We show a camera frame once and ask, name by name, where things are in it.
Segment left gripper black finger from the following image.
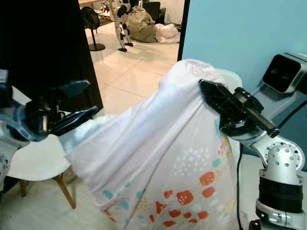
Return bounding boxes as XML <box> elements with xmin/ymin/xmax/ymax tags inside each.
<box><xmin>58</xmin><ymin>106</ymin><xmax>100</xmax><ymax>137</ymax></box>
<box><xmin>50</xmin><ymin>80</ymin><xmax>92</xmax><ymax>99</ymax></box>

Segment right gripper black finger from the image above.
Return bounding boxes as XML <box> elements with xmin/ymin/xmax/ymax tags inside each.
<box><xmin>199</xmin><ymin>79</ymin><xmax>237</xmax><ymax>122</ymax></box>

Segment white plastic chair wooden legs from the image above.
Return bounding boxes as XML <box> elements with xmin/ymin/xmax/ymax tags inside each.
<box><xmin>7</xmin><ymin>67</ymin><xmax>244</xmax><ymax>210</ymax></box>

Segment black office chair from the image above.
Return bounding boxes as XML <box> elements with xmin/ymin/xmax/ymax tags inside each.
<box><xmin>144</xmin><ymin>1</ymin><xmax>166</xmax><ymax>22</ymax></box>

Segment black cabinet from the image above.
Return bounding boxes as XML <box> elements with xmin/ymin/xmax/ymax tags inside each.
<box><xmin>0</xmin><ymin>0</ymin><xmax>104</xmax><ymax>113</ymax></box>

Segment white black humanoid robot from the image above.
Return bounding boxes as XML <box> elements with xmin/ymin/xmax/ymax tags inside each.
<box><xmin>109</xmin><ymin>0</ymin><xmax>134</xmax><ymax>52</ymax></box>

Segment white plastic bag red print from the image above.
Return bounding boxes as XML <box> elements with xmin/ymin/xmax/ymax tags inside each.
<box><xmin>155</xmin><ymin>23</ymin><xmax>180</xmax><ymax>45</ymax></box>

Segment olive green bag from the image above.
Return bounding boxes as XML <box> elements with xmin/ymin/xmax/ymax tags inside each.
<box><xmin>127</xmin><ymin>6</ymin><xmax>159</xmax><ymax>44</ymax></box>

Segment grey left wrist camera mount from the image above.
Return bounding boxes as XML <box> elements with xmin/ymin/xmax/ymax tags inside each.
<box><xmin>0</xmin><ymin>69</ymin><xmax>46</xmax><ymax>143</ymax></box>

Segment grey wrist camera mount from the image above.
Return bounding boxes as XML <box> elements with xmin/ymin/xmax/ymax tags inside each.
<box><xmin>0</xmin><ymin>69</ymin><xmax>46</xmax><ymax>143</ymax></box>
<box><xmin>252</xmin><ymin>52</ymin><xmax>307</xmax><ymax>120</ymax></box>

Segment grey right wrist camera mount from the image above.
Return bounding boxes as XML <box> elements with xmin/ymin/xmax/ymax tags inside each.
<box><xmin>252</xmin><ymin>52</ymin><xmax>307</xmax><ymax>120</ymax></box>

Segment black pedestal fan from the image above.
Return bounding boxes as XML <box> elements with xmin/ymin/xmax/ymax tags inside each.
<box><xmin>81</xmin><ymin>6</ymin><xmax>107</xmax><ymax>52</ymax></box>

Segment black door frame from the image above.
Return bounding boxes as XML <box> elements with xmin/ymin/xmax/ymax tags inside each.
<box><xmin>177</xmin><ymin>0</ymin><xmax>191</xmax><ymax>62</ymax></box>

